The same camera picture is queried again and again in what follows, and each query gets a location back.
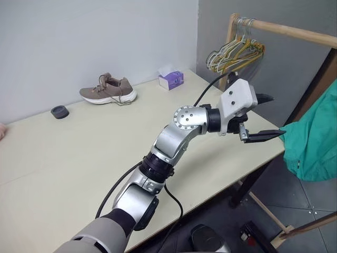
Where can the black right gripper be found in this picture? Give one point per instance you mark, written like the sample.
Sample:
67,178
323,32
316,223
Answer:
235,126

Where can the green shorts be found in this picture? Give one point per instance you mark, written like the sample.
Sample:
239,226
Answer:
310,137

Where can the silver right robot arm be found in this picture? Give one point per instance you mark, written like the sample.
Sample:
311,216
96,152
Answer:
168,139

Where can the dark board with brown edge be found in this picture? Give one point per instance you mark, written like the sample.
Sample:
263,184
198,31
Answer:
316,87

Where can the dark table leg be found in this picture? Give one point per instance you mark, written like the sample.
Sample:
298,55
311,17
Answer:
245,187

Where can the wooden clothes rack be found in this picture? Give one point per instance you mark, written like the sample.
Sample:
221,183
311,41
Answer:
289,30

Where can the bundle of clothes hangers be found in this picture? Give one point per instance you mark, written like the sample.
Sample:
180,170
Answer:
243,27

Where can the purple and white tissue box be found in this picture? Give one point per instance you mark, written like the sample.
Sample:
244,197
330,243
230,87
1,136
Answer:
172,79

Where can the black device with red label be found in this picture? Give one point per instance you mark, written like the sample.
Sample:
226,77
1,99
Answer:
250,234

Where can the dark rounded shape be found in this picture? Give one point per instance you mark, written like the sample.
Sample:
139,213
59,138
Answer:
208,238

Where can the brown sneaker with white sole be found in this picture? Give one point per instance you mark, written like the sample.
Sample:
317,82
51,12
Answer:
108,92

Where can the black round container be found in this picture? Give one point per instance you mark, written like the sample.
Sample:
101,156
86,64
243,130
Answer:
60,112

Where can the pink soft item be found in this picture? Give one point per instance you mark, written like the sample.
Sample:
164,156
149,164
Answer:
2,131

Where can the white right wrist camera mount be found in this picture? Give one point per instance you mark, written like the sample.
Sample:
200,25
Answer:
234,100

